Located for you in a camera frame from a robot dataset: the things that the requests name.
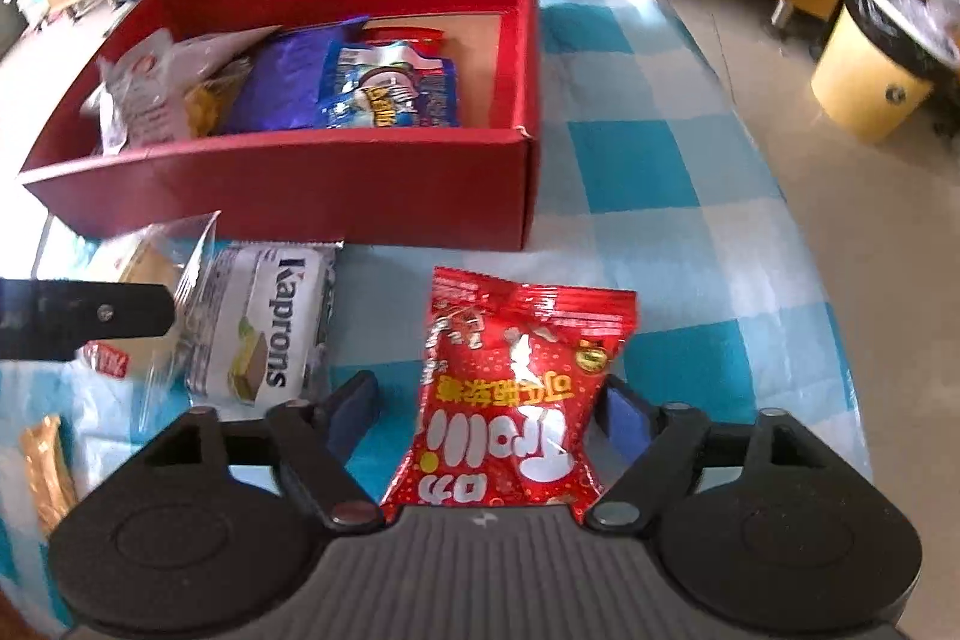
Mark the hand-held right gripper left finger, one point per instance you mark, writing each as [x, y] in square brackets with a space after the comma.
[352, 416]

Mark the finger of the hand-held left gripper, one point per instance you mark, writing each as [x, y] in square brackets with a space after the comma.
[82, 310]

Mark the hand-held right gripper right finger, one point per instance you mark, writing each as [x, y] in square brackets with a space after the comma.
[626, 420]

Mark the cream bun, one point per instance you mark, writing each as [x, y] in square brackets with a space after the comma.
[150, 257]

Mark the red candy packet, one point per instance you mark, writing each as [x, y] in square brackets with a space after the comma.
[510, 400]

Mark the clear packet with black print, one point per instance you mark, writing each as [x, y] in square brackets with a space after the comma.
[142, 100]

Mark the red cardboard box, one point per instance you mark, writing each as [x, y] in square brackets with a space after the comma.
[300, 190]

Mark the purple snack packet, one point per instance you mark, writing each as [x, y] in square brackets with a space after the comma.
[285, 85]

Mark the blue and white snack packet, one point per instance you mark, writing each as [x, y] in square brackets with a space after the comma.
[390, 85]

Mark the white wafer packet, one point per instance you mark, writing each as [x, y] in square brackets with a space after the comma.
[255, 325]

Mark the gold snack packet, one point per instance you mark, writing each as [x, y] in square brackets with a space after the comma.
[49, 475]

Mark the yellow snack packet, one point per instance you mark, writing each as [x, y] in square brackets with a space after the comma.
[206, 104]

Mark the blue white checkered tablecloth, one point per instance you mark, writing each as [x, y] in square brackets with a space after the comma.
[637, 160]

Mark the flat red snack packet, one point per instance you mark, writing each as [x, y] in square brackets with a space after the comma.
[405, 36]

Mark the yellow trash bin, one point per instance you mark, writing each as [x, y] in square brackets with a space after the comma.
[862, 93]

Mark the black bin liner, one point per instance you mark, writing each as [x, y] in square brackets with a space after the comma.
[915, 48]

